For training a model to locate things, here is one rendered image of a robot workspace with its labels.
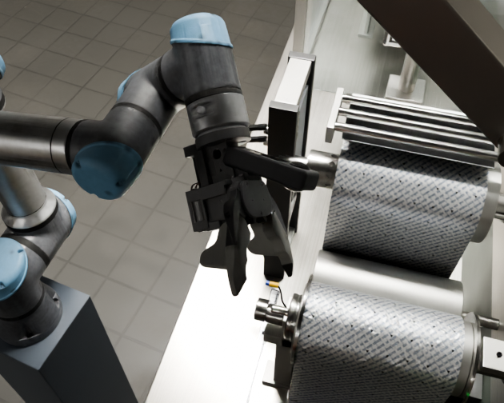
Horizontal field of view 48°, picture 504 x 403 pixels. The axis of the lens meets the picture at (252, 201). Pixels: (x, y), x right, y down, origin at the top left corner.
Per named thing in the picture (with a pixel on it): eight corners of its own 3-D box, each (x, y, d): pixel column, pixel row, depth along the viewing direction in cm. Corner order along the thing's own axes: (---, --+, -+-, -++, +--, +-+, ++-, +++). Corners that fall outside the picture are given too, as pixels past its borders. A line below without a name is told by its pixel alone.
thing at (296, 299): (294, 298, 97) (294, 287, 90) (305, 301, 96) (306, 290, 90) (283, 341, 94) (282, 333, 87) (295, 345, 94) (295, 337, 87)
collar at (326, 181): (310, 165, 105) (312, 141, 100) (342, 172, 104) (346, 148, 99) (302, 191, 101) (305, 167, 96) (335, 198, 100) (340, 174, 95)
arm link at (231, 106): (254, 97, 74) (221, 88, 67) (261, 130, 74) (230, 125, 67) (206, 114, 78) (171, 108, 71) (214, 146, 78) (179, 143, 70)
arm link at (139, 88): (91, 117, 77) (138, 89, 70) (128, 68, 84) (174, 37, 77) (133, 156, 81) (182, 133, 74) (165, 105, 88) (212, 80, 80)
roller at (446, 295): (316, 271, 113) (322, 236, 103) (446, 301, 109) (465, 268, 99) (303, 324, 106) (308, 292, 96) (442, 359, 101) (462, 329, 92)
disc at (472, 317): (451, 337, 98) (478, 293, 86) (454, 337, 97) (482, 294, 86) (446, 421, 89) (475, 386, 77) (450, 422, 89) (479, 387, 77)
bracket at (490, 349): (480, 340, 87) (484, 334, 85) (519, 349, 86) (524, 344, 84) (479, 370, 84) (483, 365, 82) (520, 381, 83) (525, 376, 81)
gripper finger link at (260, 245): (266, 267, 81) (235, 218, 77) (302, 259, 78) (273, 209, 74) (260, 282, 79) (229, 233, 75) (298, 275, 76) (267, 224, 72)
